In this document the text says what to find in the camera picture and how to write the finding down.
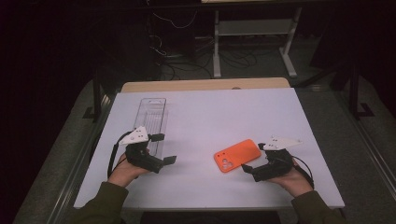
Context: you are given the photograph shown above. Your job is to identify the right hand-held gripper black cable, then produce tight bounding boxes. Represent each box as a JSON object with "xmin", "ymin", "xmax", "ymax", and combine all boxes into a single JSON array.
[{"xmin": 290, "ymin": 154, "xmax": 316, "ymax": 190}]

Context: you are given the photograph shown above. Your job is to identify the person's left hand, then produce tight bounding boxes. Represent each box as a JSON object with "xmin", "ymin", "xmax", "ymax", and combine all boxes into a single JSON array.
[{"xmin": 107, "ymin": 152, "xmax": 151, "ymax": 189}]

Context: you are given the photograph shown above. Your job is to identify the light wooden table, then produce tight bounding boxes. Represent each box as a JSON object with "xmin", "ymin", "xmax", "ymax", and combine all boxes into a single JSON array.
[{"xmin": 120, "ymin": 77, "xmax": 291, "ymax": 93}]

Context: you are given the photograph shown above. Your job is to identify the person's right hand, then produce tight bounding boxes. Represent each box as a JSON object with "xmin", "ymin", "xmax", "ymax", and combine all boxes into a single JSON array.
[{"xmin": 275, "ymin": 160, "xmax": 314, "ymax": 199}]

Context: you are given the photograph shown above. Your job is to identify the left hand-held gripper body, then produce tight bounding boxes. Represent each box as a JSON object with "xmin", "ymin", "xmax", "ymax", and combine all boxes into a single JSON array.
[{"xmin": 120, "ymin": 125, "xmax": 164, "ymax": 174}]

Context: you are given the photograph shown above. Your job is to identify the white metal desk frame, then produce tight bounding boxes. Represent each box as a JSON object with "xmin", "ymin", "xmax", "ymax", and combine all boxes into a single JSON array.
[{"xmin": 213, "ymin": 7, "xmax": 303, "ymax": 78}]

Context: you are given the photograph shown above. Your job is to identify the hand-held gripper black cable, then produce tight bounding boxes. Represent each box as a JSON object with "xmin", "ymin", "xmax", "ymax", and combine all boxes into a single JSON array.
[
  {"xmin": 106, "ymin": 130, "xmax": 134, "ymax": 179},
  {"xmin": 290, "ymin": 154, "xmax": 316, "ymax": 190}
]

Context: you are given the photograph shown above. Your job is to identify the black floor cables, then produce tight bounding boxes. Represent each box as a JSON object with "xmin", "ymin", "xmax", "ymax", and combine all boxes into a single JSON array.
[{"xmin": 160, "ymin": 46, "xmax": 260, "ymax": 79}]

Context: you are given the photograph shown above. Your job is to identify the metal floor rail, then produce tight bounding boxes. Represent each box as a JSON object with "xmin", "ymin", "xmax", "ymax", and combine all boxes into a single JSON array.
[
  {"xmin": 339, "ymin": 92, "xmax": 396, "ymax": 195},
  {"xmin": 46, "ymin": 92, "xmax": 117, "ymax": 224}
]

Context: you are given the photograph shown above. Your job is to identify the white hanging cable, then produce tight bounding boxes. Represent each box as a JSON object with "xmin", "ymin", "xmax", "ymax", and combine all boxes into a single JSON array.
[{"xmin": 152, "ymin": 10, "xmax": 199, "ymax": 31}]

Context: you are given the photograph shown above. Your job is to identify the clear plastic tray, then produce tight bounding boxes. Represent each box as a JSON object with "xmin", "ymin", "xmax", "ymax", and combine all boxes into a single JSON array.
[{"xmin": 134, "ymin": 97, "xmax": 169, "ymax": 158}]

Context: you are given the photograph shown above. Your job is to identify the left hand-held gripper black cable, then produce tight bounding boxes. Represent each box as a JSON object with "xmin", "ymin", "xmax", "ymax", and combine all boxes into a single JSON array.
[{"xmin": 106, "ymin": 130, "xmax": 134, "ymax": 179}]

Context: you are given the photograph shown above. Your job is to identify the black metal stand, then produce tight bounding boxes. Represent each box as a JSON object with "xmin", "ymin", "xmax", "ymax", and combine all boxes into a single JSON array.
[
  {"xmin": 82, "ymin": 74, "xmax": 110, "ymax": 124},
  {"xmin": 348, "ymin": 62, "xmax": 376, "ymax": 120}
]

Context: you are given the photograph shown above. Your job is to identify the orange phone case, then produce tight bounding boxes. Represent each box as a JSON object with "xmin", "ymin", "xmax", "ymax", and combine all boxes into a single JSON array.
[{"xmin": 213, "ymin": 138, "xmax": 262, "ymax": 174}]

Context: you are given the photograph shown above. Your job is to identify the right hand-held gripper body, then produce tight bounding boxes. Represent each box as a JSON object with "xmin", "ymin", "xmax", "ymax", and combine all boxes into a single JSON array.
[{"xmin": 251, "ymin": 135, "xmax": 303, "ymax": 183}]

